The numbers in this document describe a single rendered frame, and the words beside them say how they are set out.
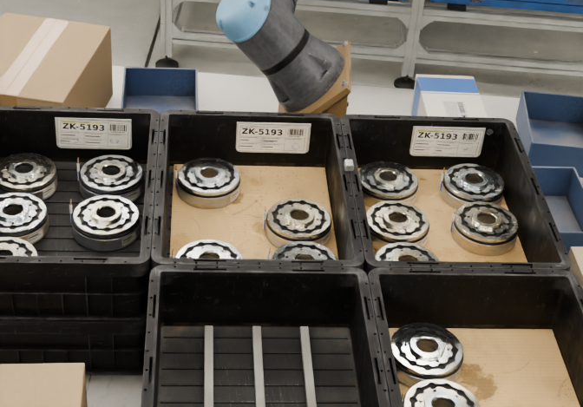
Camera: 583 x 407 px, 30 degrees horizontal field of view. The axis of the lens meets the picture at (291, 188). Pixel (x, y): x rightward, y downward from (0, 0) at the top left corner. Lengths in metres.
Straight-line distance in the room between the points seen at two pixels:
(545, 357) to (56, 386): 0.68
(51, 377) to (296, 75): 0.85
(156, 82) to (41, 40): 0.26
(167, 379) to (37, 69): 0.80
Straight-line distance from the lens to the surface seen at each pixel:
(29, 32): 2.22
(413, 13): 3.66
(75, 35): 2.20
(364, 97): 2.35
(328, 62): 2.04
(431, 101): 2.19
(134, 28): 4.06
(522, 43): 4.21
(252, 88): 2.35
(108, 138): 1.85
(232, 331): 1.56
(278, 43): 2.00
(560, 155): 2.18
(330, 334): 1.57
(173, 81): 2.28
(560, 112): 2.36
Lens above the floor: 1.90
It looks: 36 degrees down
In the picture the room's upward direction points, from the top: 5 degrees clockwise
